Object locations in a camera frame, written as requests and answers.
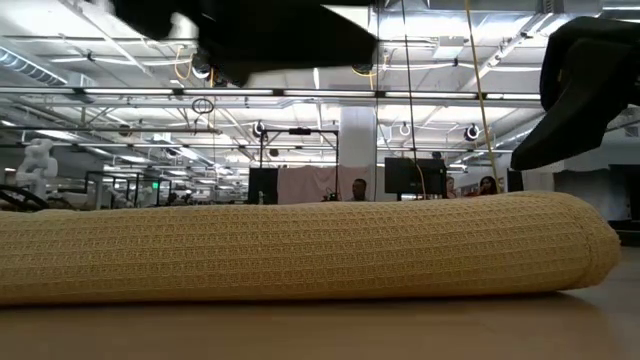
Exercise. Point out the white curtain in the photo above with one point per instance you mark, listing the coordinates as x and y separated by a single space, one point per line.
590 195

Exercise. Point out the person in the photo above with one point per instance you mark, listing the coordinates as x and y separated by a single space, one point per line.
487 186
358 191
451 187

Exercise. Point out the pink curtain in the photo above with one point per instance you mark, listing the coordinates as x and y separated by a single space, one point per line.
310 182

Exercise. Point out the black computer monitor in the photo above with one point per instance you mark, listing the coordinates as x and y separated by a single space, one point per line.
410 175

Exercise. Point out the black distant robot arm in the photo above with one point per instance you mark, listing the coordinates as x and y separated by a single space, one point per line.
330 196

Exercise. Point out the white robot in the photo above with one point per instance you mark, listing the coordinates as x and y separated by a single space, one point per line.
37 165

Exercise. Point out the black upright panel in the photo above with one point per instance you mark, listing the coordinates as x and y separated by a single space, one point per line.
262 185

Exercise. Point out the orange waffle weave towel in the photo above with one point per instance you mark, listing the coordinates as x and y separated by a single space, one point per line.
300 250

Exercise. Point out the black metal stand frame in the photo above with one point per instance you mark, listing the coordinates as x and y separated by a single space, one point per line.
300 131

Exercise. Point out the black curved tube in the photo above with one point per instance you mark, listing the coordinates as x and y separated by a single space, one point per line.
20 194

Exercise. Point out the black aluminium table frame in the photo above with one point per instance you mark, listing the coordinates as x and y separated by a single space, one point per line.
630 230

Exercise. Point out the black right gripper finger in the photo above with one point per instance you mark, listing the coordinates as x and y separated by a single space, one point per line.
565 130

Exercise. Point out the small black monitor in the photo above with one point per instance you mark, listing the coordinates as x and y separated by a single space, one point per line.
515 181

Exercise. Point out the black frame enclosure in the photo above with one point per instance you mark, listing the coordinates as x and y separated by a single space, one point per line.
86 192

